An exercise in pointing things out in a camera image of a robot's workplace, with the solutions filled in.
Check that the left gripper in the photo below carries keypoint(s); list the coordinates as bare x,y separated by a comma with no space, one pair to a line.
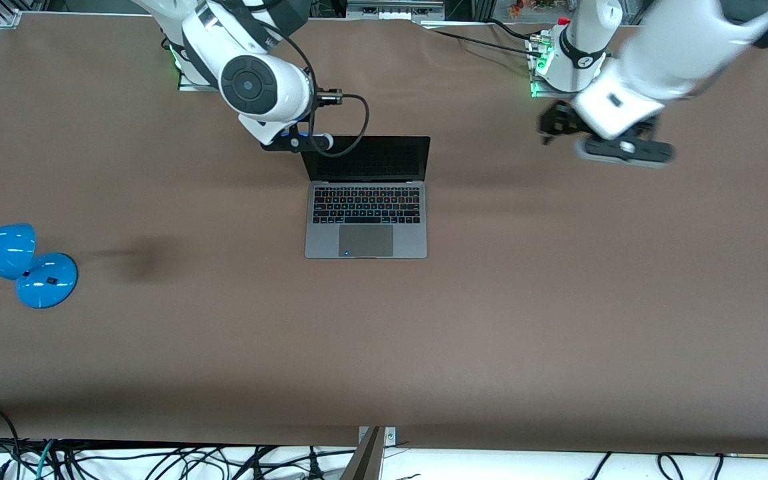
562,121

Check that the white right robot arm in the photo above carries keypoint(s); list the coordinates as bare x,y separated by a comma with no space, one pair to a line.
250,83

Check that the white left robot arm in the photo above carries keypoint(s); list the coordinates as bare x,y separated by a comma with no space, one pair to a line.
677,53

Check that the grey power strip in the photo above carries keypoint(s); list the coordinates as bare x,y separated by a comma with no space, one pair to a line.
390,10

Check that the small metal table bracket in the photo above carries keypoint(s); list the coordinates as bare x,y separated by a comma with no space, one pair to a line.
390,436

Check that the blue desk lamp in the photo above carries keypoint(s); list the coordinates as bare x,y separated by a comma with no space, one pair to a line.
44,280

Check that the orange background item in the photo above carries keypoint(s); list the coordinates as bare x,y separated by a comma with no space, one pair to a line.
517,6

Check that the dark metal strut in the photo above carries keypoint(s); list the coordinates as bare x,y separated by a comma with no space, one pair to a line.
365,460

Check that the brown table cover mat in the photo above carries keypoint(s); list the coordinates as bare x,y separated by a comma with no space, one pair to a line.
557,346

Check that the aluminium frame posts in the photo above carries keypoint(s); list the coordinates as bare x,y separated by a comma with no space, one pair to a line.
484,8

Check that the grey laptop computer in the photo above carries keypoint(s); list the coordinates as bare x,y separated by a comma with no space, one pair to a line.
365,241

